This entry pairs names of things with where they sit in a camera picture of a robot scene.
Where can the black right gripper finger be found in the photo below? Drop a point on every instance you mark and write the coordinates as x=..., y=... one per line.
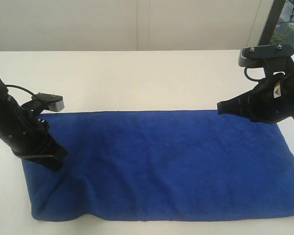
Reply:
x=238, y=106

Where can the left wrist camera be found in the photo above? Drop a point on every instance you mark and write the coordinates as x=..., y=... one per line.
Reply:
x=51, y=102

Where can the blue towel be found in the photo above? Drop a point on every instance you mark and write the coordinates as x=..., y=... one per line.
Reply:
x=164, y=165

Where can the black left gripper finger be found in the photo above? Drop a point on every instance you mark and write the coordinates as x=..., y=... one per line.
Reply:
x=47, y=160
x=57, y=154

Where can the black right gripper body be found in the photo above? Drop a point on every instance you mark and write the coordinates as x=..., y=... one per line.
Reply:
x=273, y=101

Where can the black window frame post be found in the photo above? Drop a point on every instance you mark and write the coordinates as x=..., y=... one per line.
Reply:
x=271, y=22

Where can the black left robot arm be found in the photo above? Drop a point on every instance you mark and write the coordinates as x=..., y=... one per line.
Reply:
x=33, y=107

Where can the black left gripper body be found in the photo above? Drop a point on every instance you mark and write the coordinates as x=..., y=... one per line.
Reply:
x=27, y=137

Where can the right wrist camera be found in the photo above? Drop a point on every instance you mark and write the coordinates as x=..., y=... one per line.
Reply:
x=252, y=57

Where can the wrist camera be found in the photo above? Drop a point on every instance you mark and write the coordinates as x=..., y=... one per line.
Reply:
x=51, y=102
x=252, y=57

